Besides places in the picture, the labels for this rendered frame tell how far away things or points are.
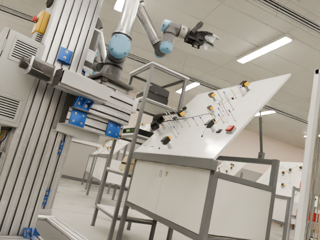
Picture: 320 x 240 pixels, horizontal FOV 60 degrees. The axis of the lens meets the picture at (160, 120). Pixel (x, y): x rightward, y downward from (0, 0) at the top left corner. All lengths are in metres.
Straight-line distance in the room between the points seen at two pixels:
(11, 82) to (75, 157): 7.75
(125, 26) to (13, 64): 0.61
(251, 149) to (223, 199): 10.11
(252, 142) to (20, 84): 10.92
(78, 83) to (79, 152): 7.89
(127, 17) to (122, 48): 0.19
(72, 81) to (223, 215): 1.21
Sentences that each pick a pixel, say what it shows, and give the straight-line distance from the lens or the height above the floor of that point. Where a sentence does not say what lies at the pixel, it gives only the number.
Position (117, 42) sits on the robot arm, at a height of 1.33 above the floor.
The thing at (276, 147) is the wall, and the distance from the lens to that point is 12.82.
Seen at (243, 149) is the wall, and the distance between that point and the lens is 11.68.
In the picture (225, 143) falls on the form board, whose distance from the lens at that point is 1.88.
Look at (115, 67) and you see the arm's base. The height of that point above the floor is 1.24.
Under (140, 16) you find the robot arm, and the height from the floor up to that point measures 1.62.
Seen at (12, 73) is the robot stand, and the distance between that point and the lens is 1.60.
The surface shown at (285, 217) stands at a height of 0.49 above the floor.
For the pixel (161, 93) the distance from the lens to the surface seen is 3.12.
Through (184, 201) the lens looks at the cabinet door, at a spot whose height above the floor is 0.56.
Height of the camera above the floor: 0.68
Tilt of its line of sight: 11 degrees up
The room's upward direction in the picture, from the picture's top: 13 degrees clockwise
